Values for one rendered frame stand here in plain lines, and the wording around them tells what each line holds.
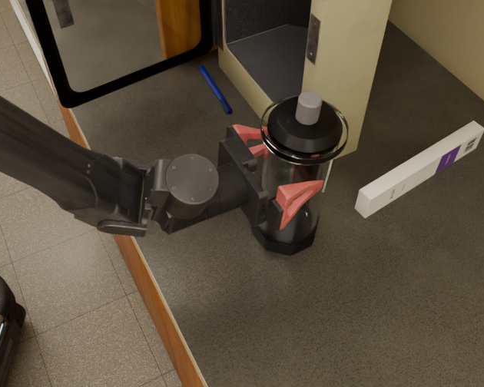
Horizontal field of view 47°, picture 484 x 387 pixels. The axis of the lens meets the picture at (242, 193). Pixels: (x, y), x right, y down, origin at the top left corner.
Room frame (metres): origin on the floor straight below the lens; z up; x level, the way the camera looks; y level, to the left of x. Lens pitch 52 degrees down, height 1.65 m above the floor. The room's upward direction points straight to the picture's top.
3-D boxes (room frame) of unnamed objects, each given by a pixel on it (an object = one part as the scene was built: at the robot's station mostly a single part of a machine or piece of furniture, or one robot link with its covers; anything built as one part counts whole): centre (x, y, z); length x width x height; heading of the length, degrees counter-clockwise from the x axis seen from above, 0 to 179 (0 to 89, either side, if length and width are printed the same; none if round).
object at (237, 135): (0.50, -0.02, 1.11); 0.09 x 0.07 x 0.07; 119
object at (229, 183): (0.43, 0.02, 1.12); 0.10 x 0.07 x 0.07; 29
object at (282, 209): (0.44, -0.06, 1.11); 0.09 x 0.07 x 0.07; 119
